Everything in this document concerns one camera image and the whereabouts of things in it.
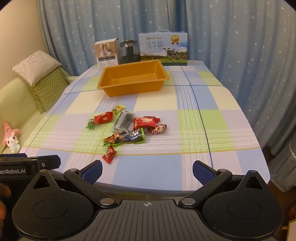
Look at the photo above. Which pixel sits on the small red candy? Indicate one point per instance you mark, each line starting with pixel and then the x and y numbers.
pixel 109 154

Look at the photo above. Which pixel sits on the person's left hand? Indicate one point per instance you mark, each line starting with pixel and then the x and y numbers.
pixel 5 191

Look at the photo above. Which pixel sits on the dark grey tabletop appliance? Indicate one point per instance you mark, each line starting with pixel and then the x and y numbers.
pixel 129 52

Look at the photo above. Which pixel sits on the light wooden object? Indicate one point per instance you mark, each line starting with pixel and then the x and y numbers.
pixel 292 229

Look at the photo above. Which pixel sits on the milk carton box with cow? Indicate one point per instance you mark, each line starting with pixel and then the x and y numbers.
pixel 161 48

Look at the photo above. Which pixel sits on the green zigzag cushion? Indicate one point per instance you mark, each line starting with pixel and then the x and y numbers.
pixel 49 89

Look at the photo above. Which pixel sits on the yellow-green candy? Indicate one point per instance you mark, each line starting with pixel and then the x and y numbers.
pixel 119 108

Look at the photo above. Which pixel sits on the blue star-print curtain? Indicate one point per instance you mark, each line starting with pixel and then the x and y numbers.
pixel 231 46

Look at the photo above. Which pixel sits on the orange plastic tray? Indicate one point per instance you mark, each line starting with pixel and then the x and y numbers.
pixel 129 84

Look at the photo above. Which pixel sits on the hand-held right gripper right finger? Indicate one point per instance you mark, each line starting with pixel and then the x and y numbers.
pixel 202 172

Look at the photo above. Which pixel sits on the pink plush toy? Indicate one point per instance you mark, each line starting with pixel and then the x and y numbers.
pixel 11 140

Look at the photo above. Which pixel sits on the beige quilted cushion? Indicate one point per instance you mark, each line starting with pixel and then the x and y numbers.
pixel 34 66

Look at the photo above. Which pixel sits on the grey and black snack packet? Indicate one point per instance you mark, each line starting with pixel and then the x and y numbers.
pixel 122 121

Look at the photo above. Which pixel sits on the red snack packet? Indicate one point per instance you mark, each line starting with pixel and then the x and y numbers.
pixel 145 121

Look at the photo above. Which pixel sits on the light green sofa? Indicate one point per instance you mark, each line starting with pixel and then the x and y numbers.
pixel 20 102

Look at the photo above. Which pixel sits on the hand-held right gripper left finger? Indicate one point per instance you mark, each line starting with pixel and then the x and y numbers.
pixel 92 172

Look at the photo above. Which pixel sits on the grey-blue lace-edged cloth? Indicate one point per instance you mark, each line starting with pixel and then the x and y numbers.
pixel 283 166

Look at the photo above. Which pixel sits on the white product box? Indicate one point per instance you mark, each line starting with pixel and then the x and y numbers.
pixel 106 54

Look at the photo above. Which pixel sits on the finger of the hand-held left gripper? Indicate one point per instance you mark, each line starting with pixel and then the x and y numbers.
pixel 49 161

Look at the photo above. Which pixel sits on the large green snack packet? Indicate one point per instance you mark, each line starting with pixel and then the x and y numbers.
pixel 129 138

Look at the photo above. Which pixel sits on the red candy with green ends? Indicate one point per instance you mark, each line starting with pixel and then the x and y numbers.
pixel 103 118

